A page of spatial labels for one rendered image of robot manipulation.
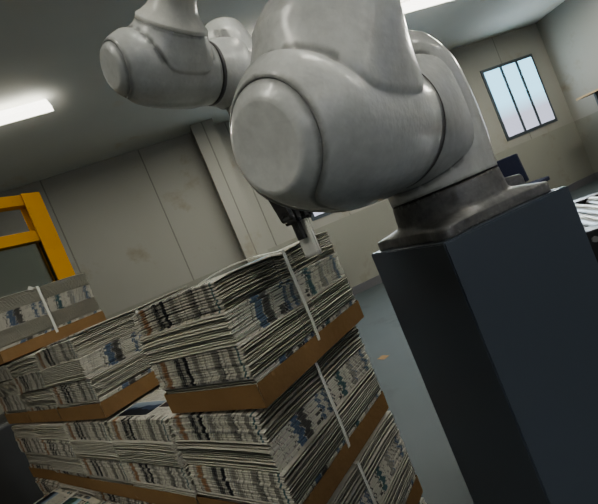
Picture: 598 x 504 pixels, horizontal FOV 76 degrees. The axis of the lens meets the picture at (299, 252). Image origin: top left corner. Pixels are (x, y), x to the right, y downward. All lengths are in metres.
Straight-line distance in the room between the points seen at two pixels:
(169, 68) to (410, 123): 0.36
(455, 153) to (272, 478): 0.59
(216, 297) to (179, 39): 0.38
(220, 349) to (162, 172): 4.84
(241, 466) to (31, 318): 1.16
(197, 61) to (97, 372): 0.83
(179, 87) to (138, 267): 4.72
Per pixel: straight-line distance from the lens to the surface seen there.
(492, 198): 0.55
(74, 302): 1.82
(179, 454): 0.96
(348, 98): 0.33
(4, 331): 1.74
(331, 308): 0.84
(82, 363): 1.16
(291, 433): 0.76
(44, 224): 2.46
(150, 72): 0.61
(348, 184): 0.34
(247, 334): 0.66
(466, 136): 0.53
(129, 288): 5.31
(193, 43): 0.64
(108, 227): 5.40
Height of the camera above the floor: 1.07
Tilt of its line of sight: 2 degrees down
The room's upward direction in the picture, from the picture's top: 23 degrees counter-clockwise
